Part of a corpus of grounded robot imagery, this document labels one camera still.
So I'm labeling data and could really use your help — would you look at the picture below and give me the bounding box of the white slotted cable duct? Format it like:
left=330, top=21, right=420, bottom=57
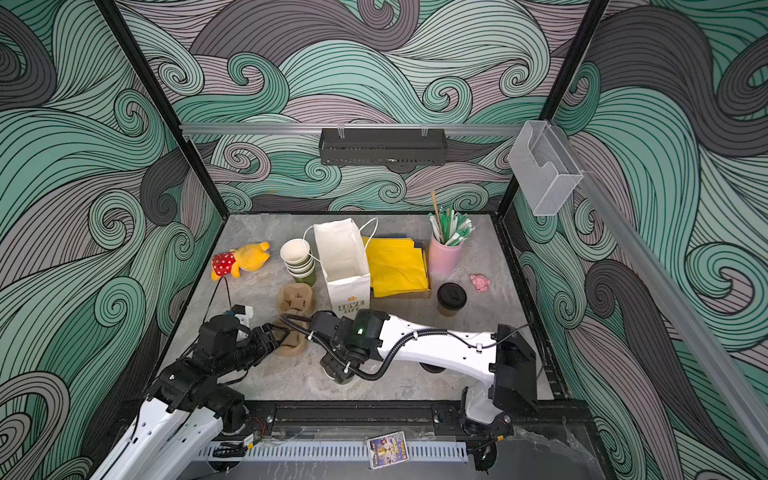
left=192, top=440, right=469, bottom=464

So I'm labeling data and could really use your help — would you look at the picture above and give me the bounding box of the yellow bear plush toy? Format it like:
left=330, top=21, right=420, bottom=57
left=211, top=242, right=270, bottom=282

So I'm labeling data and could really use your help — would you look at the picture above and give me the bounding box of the small picture card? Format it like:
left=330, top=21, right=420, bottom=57
left=365, top=431, right=410, bottom=470

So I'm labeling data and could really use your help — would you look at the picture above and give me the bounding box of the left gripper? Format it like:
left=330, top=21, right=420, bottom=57
left=217, top=322, right=291, bottom=378

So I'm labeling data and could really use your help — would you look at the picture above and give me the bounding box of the stack of pulp cup carriers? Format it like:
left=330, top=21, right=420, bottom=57
left=275, top=283, right=315, bottom=358

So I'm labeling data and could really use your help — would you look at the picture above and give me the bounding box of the stack of paper cups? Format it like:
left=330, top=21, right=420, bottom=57
left=279, top=238, right=316, bottom=287

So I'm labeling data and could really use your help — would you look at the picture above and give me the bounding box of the pink straw holder cup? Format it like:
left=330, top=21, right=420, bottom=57
left=428, top=237, right=462, bottom=276

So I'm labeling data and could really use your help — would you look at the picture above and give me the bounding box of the white paper takeout bag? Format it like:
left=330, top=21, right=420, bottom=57
left=302, top=217, right=379, bottom=319

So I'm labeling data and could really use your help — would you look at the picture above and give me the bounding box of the small pink toy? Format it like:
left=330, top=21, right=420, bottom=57
left=470, top=274, right=492, bottom=293

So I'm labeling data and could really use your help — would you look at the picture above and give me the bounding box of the yellow napkin stack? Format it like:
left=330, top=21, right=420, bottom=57
left=366, top=238, right=430, bottom=298

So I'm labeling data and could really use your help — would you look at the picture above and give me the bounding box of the brown paper coffee cup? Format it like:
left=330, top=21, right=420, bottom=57
left=438, top=304, right=462, bottom=317

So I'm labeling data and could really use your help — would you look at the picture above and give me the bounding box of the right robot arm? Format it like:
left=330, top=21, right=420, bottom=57
left=304, top=309, right=537, bottom=425

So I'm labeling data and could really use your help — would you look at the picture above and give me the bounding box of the black wall shelf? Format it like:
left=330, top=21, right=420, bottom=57
left=318, top=127, right=448, bottom=166

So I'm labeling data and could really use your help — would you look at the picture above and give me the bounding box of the wrapped straws bundle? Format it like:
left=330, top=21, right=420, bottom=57
left=429, top=191, right=474, bottom=247

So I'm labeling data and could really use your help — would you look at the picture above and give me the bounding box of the clear acrylic wall holder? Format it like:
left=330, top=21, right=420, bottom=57
left=507, top=120, right=583, bottom=217

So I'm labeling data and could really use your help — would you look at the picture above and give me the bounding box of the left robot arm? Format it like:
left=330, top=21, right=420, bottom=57
left=91, top=313, right=289, bottom=479

